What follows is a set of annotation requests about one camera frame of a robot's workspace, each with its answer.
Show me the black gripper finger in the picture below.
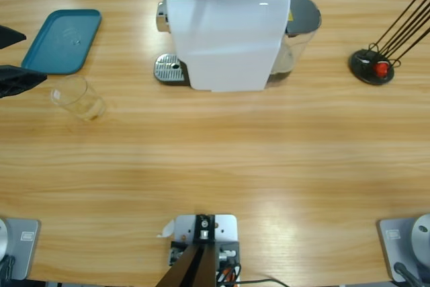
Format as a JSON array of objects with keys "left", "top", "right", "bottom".
[
  {"left": 0, "top": 24, "right": 28, "bottom": 50},
  {"left": 0, "top": 64, "right": 48, "bottom": 100}
]

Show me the clear glass cup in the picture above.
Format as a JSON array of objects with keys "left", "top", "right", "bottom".
[{"left": 50, "top": 75, "right": 108, "bottom": 122}]

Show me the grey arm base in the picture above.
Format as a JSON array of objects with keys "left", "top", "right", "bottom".
[
  {"left": 0, "top": 218, "right": 42, "bottom": 281},
  {"left": 376, "top": 212, "right": 430, "bottom": 283}
]

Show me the white capsule coffee machine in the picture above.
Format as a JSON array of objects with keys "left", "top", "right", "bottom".
[{"left": 155, "top": 0, "right": 292, "bottom": 93}]

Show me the red coffee capsule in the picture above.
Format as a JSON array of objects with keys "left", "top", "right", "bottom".
[{"left": 374, "top": 62, "right": 390, "bottom": 78}]

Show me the teal plastic tray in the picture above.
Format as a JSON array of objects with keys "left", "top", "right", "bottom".
[{"left": 20, "top": 9, "right": 102, "bottom": 75}]

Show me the metal grille drip tray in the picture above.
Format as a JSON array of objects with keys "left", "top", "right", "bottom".
[{"left": 153, "top": 53, "right": 191, "bottom": 86}]

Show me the clear water tank black lid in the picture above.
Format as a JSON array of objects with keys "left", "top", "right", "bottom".
[{"left": 268, "top": 0, "right": 323, "bottom": 87}]

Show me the black capsule holder with rods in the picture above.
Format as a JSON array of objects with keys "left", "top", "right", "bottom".
[{"left": 348, "top": 0, "right": 430, "bottom": 85}]

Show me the white paper tab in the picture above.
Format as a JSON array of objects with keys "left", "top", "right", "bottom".
[{"left": 156, "top": 219, "right": 176, "bottom": 239}]

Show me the black base cable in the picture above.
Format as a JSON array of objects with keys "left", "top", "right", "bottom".
[
  {"left": 392, "top": 261, "right": 426, "bottom": 287},
  {"left": 0, "top": 255, "right": 16, "bottom": 281}
]

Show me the white mount block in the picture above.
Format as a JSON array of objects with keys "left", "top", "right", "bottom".
[{"left": 174, "top": 213, "right": 240, "bottom": 255}]

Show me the dark camera post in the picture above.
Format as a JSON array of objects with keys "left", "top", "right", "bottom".
[{"left": 156, "top": 213, "right": 216, "bottom": 287}]

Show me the orange black cable bundle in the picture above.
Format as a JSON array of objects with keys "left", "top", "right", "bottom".
[{"left": 216, "top": 262, "right": 243, "bottom": 283}]

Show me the black floor cable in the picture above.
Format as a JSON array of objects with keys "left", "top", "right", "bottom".
[{"left": 240, "top": 278, "right": 290, "bottom": 287}]

